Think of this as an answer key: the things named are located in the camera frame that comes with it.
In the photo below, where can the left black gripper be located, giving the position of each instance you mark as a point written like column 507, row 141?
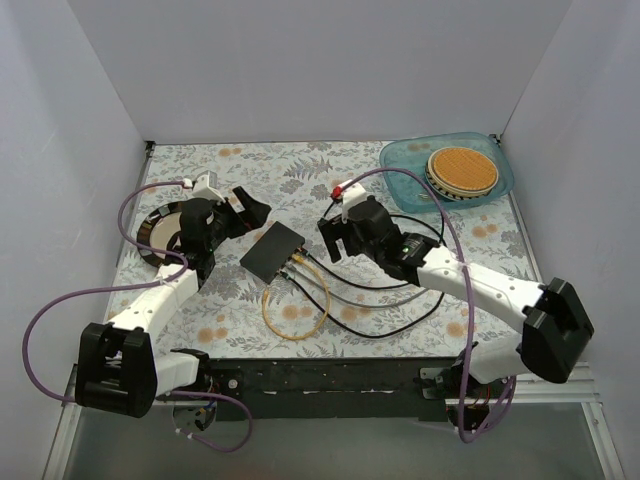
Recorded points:
column 235, row 213

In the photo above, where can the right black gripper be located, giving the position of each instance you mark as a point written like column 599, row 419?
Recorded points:
column 342, row 231

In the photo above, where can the black network switch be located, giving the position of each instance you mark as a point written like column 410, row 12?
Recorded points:
column 271, row 252

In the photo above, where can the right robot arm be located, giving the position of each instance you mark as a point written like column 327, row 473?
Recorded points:
column 550, row 324

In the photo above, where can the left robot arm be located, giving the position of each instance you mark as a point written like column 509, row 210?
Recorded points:
column 118, row 369

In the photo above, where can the teal plastic tray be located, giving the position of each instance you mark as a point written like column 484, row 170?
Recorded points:
column 413, row 155

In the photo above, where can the floral tablecloth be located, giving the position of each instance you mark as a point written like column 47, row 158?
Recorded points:
column 319, row 308

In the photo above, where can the black rimmed plate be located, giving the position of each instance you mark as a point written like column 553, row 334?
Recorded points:
column 159, row 230

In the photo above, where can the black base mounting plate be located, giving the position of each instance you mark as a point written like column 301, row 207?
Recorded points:
column 324, row 388

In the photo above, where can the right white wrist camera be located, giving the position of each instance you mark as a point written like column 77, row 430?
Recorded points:
column 348, row 195

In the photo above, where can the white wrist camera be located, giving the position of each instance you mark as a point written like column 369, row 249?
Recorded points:
column 204, row 186
column 348, row 195

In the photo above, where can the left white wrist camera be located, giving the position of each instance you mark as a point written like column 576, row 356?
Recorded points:
column 204, row 186

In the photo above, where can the aluminium frame rail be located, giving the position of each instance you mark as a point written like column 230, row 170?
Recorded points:
column 552, row 431

